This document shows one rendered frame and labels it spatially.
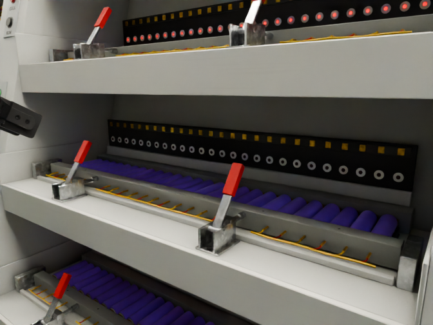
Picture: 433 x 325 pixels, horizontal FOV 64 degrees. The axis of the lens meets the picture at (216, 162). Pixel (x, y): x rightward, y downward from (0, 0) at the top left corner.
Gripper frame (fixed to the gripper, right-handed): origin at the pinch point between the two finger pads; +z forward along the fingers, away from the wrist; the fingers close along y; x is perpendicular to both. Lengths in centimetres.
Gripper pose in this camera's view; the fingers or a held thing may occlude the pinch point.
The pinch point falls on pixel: (14, 119)
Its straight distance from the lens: 49.7
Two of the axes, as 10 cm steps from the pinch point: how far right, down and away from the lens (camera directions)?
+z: 5.1, 3.3, 7.9
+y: 8.1, 1.2, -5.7
